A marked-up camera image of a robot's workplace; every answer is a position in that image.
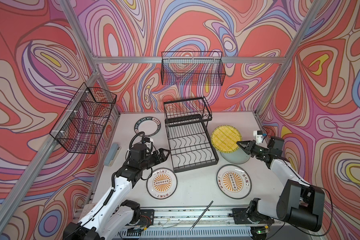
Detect light blue sponge block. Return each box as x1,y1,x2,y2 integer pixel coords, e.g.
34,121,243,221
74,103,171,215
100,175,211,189
104,143,120,167

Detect left wall wire basket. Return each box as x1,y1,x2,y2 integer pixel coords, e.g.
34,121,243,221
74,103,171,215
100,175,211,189
50,83,117,154

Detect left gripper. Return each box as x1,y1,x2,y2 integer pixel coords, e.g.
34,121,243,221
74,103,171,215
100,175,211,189
138,148,171,172

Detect left orange sunburst plate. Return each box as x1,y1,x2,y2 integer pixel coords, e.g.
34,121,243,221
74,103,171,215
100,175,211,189
147,168,178,200

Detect right orange sunburst plate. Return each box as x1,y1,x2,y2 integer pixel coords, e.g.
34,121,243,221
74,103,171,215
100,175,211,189
216,165,252,200

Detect black wire dish rack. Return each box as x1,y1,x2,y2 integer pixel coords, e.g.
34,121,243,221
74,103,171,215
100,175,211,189
164,97,219,173

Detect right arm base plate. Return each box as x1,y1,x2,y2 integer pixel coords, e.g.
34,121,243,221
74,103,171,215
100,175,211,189
229,208,275,225

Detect black rimmed lettered plate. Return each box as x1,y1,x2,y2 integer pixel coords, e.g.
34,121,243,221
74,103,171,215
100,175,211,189
134,116,162,137

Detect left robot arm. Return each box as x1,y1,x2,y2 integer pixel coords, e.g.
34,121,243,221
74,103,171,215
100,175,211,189
62,143,170,240

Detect orange sunburst plate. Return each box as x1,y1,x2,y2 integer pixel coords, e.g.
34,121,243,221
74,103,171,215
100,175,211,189
216,165,252,200
147,168,178,200

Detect metal rod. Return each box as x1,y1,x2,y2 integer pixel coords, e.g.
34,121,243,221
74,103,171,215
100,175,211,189
189,201,214,232

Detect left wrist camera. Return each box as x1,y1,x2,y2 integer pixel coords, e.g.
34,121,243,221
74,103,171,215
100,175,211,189
142,137,154,148

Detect back wall wire basket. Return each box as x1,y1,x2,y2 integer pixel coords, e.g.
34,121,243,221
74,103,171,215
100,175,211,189
161,50,226,86

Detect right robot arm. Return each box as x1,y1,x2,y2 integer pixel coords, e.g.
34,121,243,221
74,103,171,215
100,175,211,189
237,136,325,232

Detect pale green flower plate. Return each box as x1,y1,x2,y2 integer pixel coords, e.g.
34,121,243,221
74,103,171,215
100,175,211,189
221,150,250,165

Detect yellow striped plate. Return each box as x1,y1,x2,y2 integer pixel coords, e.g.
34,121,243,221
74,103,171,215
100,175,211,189
211,125,242,154

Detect wall wire basket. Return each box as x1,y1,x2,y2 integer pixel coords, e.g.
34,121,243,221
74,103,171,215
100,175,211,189
161,50,226,86
50,83,117,154

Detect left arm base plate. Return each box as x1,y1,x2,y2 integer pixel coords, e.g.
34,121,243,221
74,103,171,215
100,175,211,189
129,209,155,228

